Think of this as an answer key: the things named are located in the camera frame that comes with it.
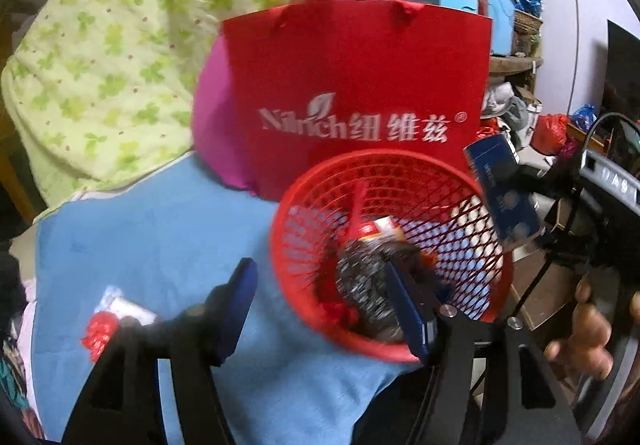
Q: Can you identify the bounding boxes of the striped cloth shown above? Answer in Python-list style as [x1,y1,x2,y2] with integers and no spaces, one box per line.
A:
[0,340,31,431]

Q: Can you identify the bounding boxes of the wicker basket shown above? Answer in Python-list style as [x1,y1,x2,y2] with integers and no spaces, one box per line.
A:
[514,9,544,34]

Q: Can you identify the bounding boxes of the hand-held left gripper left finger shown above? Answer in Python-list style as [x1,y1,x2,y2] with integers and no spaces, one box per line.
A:
[62,257,258,445]

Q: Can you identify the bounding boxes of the person's right hand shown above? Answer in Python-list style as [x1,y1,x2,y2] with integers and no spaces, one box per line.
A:
[544,275,640,381]

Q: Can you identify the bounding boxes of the black screen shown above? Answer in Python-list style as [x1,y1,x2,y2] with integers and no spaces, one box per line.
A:
[605,20,640,123]

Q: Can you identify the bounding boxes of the grey cloth pile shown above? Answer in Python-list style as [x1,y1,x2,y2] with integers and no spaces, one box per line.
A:
[482,82,516,118]

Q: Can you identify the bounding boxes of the light blue storage bin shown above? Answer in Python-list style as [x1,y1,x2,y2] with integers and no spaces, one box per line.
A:
[484,0,521,56]

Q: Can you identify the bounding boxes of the black cable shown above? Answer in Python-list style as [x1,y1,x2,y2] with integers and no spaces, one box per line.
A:
[582,112,640,153]

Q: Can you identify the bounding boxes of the light blue blanket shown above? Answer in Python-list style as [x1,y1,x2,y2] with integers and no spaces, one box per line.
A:
[32,150,436,445]

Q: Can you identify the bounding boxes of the green clover print quilt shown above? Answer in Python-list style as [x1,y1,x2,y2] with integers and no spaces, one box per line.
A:
[0,0,361,220]

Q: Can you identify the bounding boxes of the red mesh basket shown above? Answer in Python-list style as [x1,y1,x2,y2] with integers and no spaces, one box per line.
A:
[269,149,516,363]

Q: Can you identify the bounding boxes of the black glittery plastic bag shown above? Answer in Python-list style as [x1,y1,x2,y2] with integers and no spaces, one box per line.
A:
[336,240,436,341]

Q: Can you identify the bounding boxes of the tied red plastic bag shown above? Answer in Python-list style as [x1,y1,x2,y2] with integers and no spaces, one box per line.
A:
[529,114,569,156]

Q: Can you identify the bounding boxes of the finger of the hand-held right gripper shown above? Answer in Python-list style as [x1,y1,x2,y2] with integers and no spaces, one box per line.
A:
[541,227,601,271]
[510,164,583,206]

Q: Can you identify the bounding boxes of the small blue plastic bag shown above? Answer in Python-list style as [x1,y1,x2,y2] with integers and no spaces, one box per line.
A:
[571,104,597,132]

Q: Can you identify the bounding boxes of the red paper bag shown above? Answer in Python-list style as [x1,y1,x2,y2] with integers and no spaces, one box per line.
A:
[221,2,493,203]

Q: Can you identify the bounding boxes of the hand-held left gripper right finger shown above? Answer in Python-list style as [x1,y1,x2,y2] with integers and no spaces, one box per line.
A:
[385,265,583,445]

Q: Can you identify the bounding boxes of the blue carton box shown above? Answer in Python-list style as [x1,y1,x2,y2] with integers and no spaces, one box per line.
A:
[464,134,545,253]

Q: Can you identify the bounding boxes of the red white small pack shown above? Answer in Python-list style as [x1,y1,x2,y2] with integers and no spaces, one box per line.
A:
[362,216,407,246]

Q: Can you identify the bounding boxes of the small red wrapper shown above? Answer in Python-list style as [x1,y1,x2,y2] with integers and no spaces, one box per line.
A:
[81,312,122,362]

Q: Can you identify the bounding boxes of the wooden shelf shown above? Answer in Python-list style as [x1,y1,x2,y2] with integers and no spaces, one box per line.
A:
[489,54,545,74]

